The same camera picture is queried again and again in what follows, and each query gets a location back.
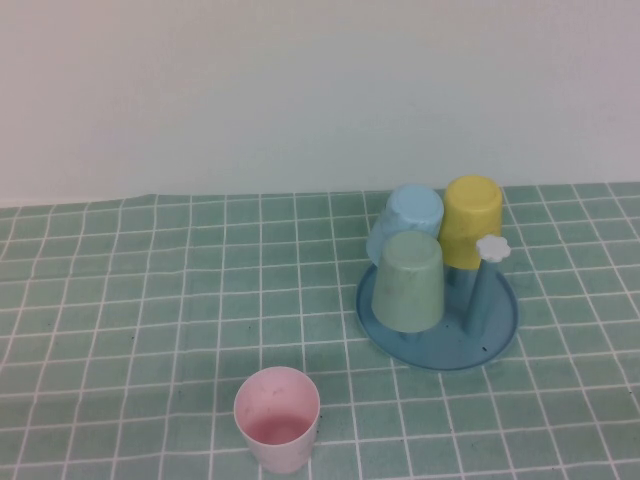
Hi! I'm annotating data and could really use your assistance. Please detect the pink plastic cup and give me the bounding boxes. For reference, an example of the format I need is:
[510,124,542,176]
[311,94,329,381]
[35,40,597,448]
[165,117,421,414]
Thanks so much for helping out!
[233,366,321,475]

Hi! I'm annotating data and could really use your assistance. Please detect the light blue plastic cup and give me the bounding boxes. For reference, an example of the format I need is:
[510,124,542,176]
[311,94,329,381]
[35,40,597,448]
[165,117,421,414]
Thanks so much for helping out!
[366,183,445,264]

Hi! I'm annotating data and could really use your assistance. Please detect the green plastic cup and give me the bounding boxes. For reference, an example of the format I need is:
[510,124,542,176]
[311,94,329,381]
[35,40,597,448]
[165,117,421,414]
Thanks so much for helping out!
[370,230,445,332]

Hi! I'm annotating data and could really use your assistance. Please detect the yellow plastic cup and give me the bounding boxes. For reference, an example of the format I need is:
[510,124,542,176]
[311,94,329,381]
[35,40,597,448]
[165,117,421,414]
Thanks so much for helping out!
[438,174,504,270]

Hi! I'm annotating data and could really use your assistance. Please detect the blue cup stand with pegs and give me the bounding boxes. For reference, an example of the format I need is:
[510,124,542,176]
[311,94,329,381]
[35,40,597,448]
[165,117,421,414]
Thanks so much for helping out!
[355,234,520,374]

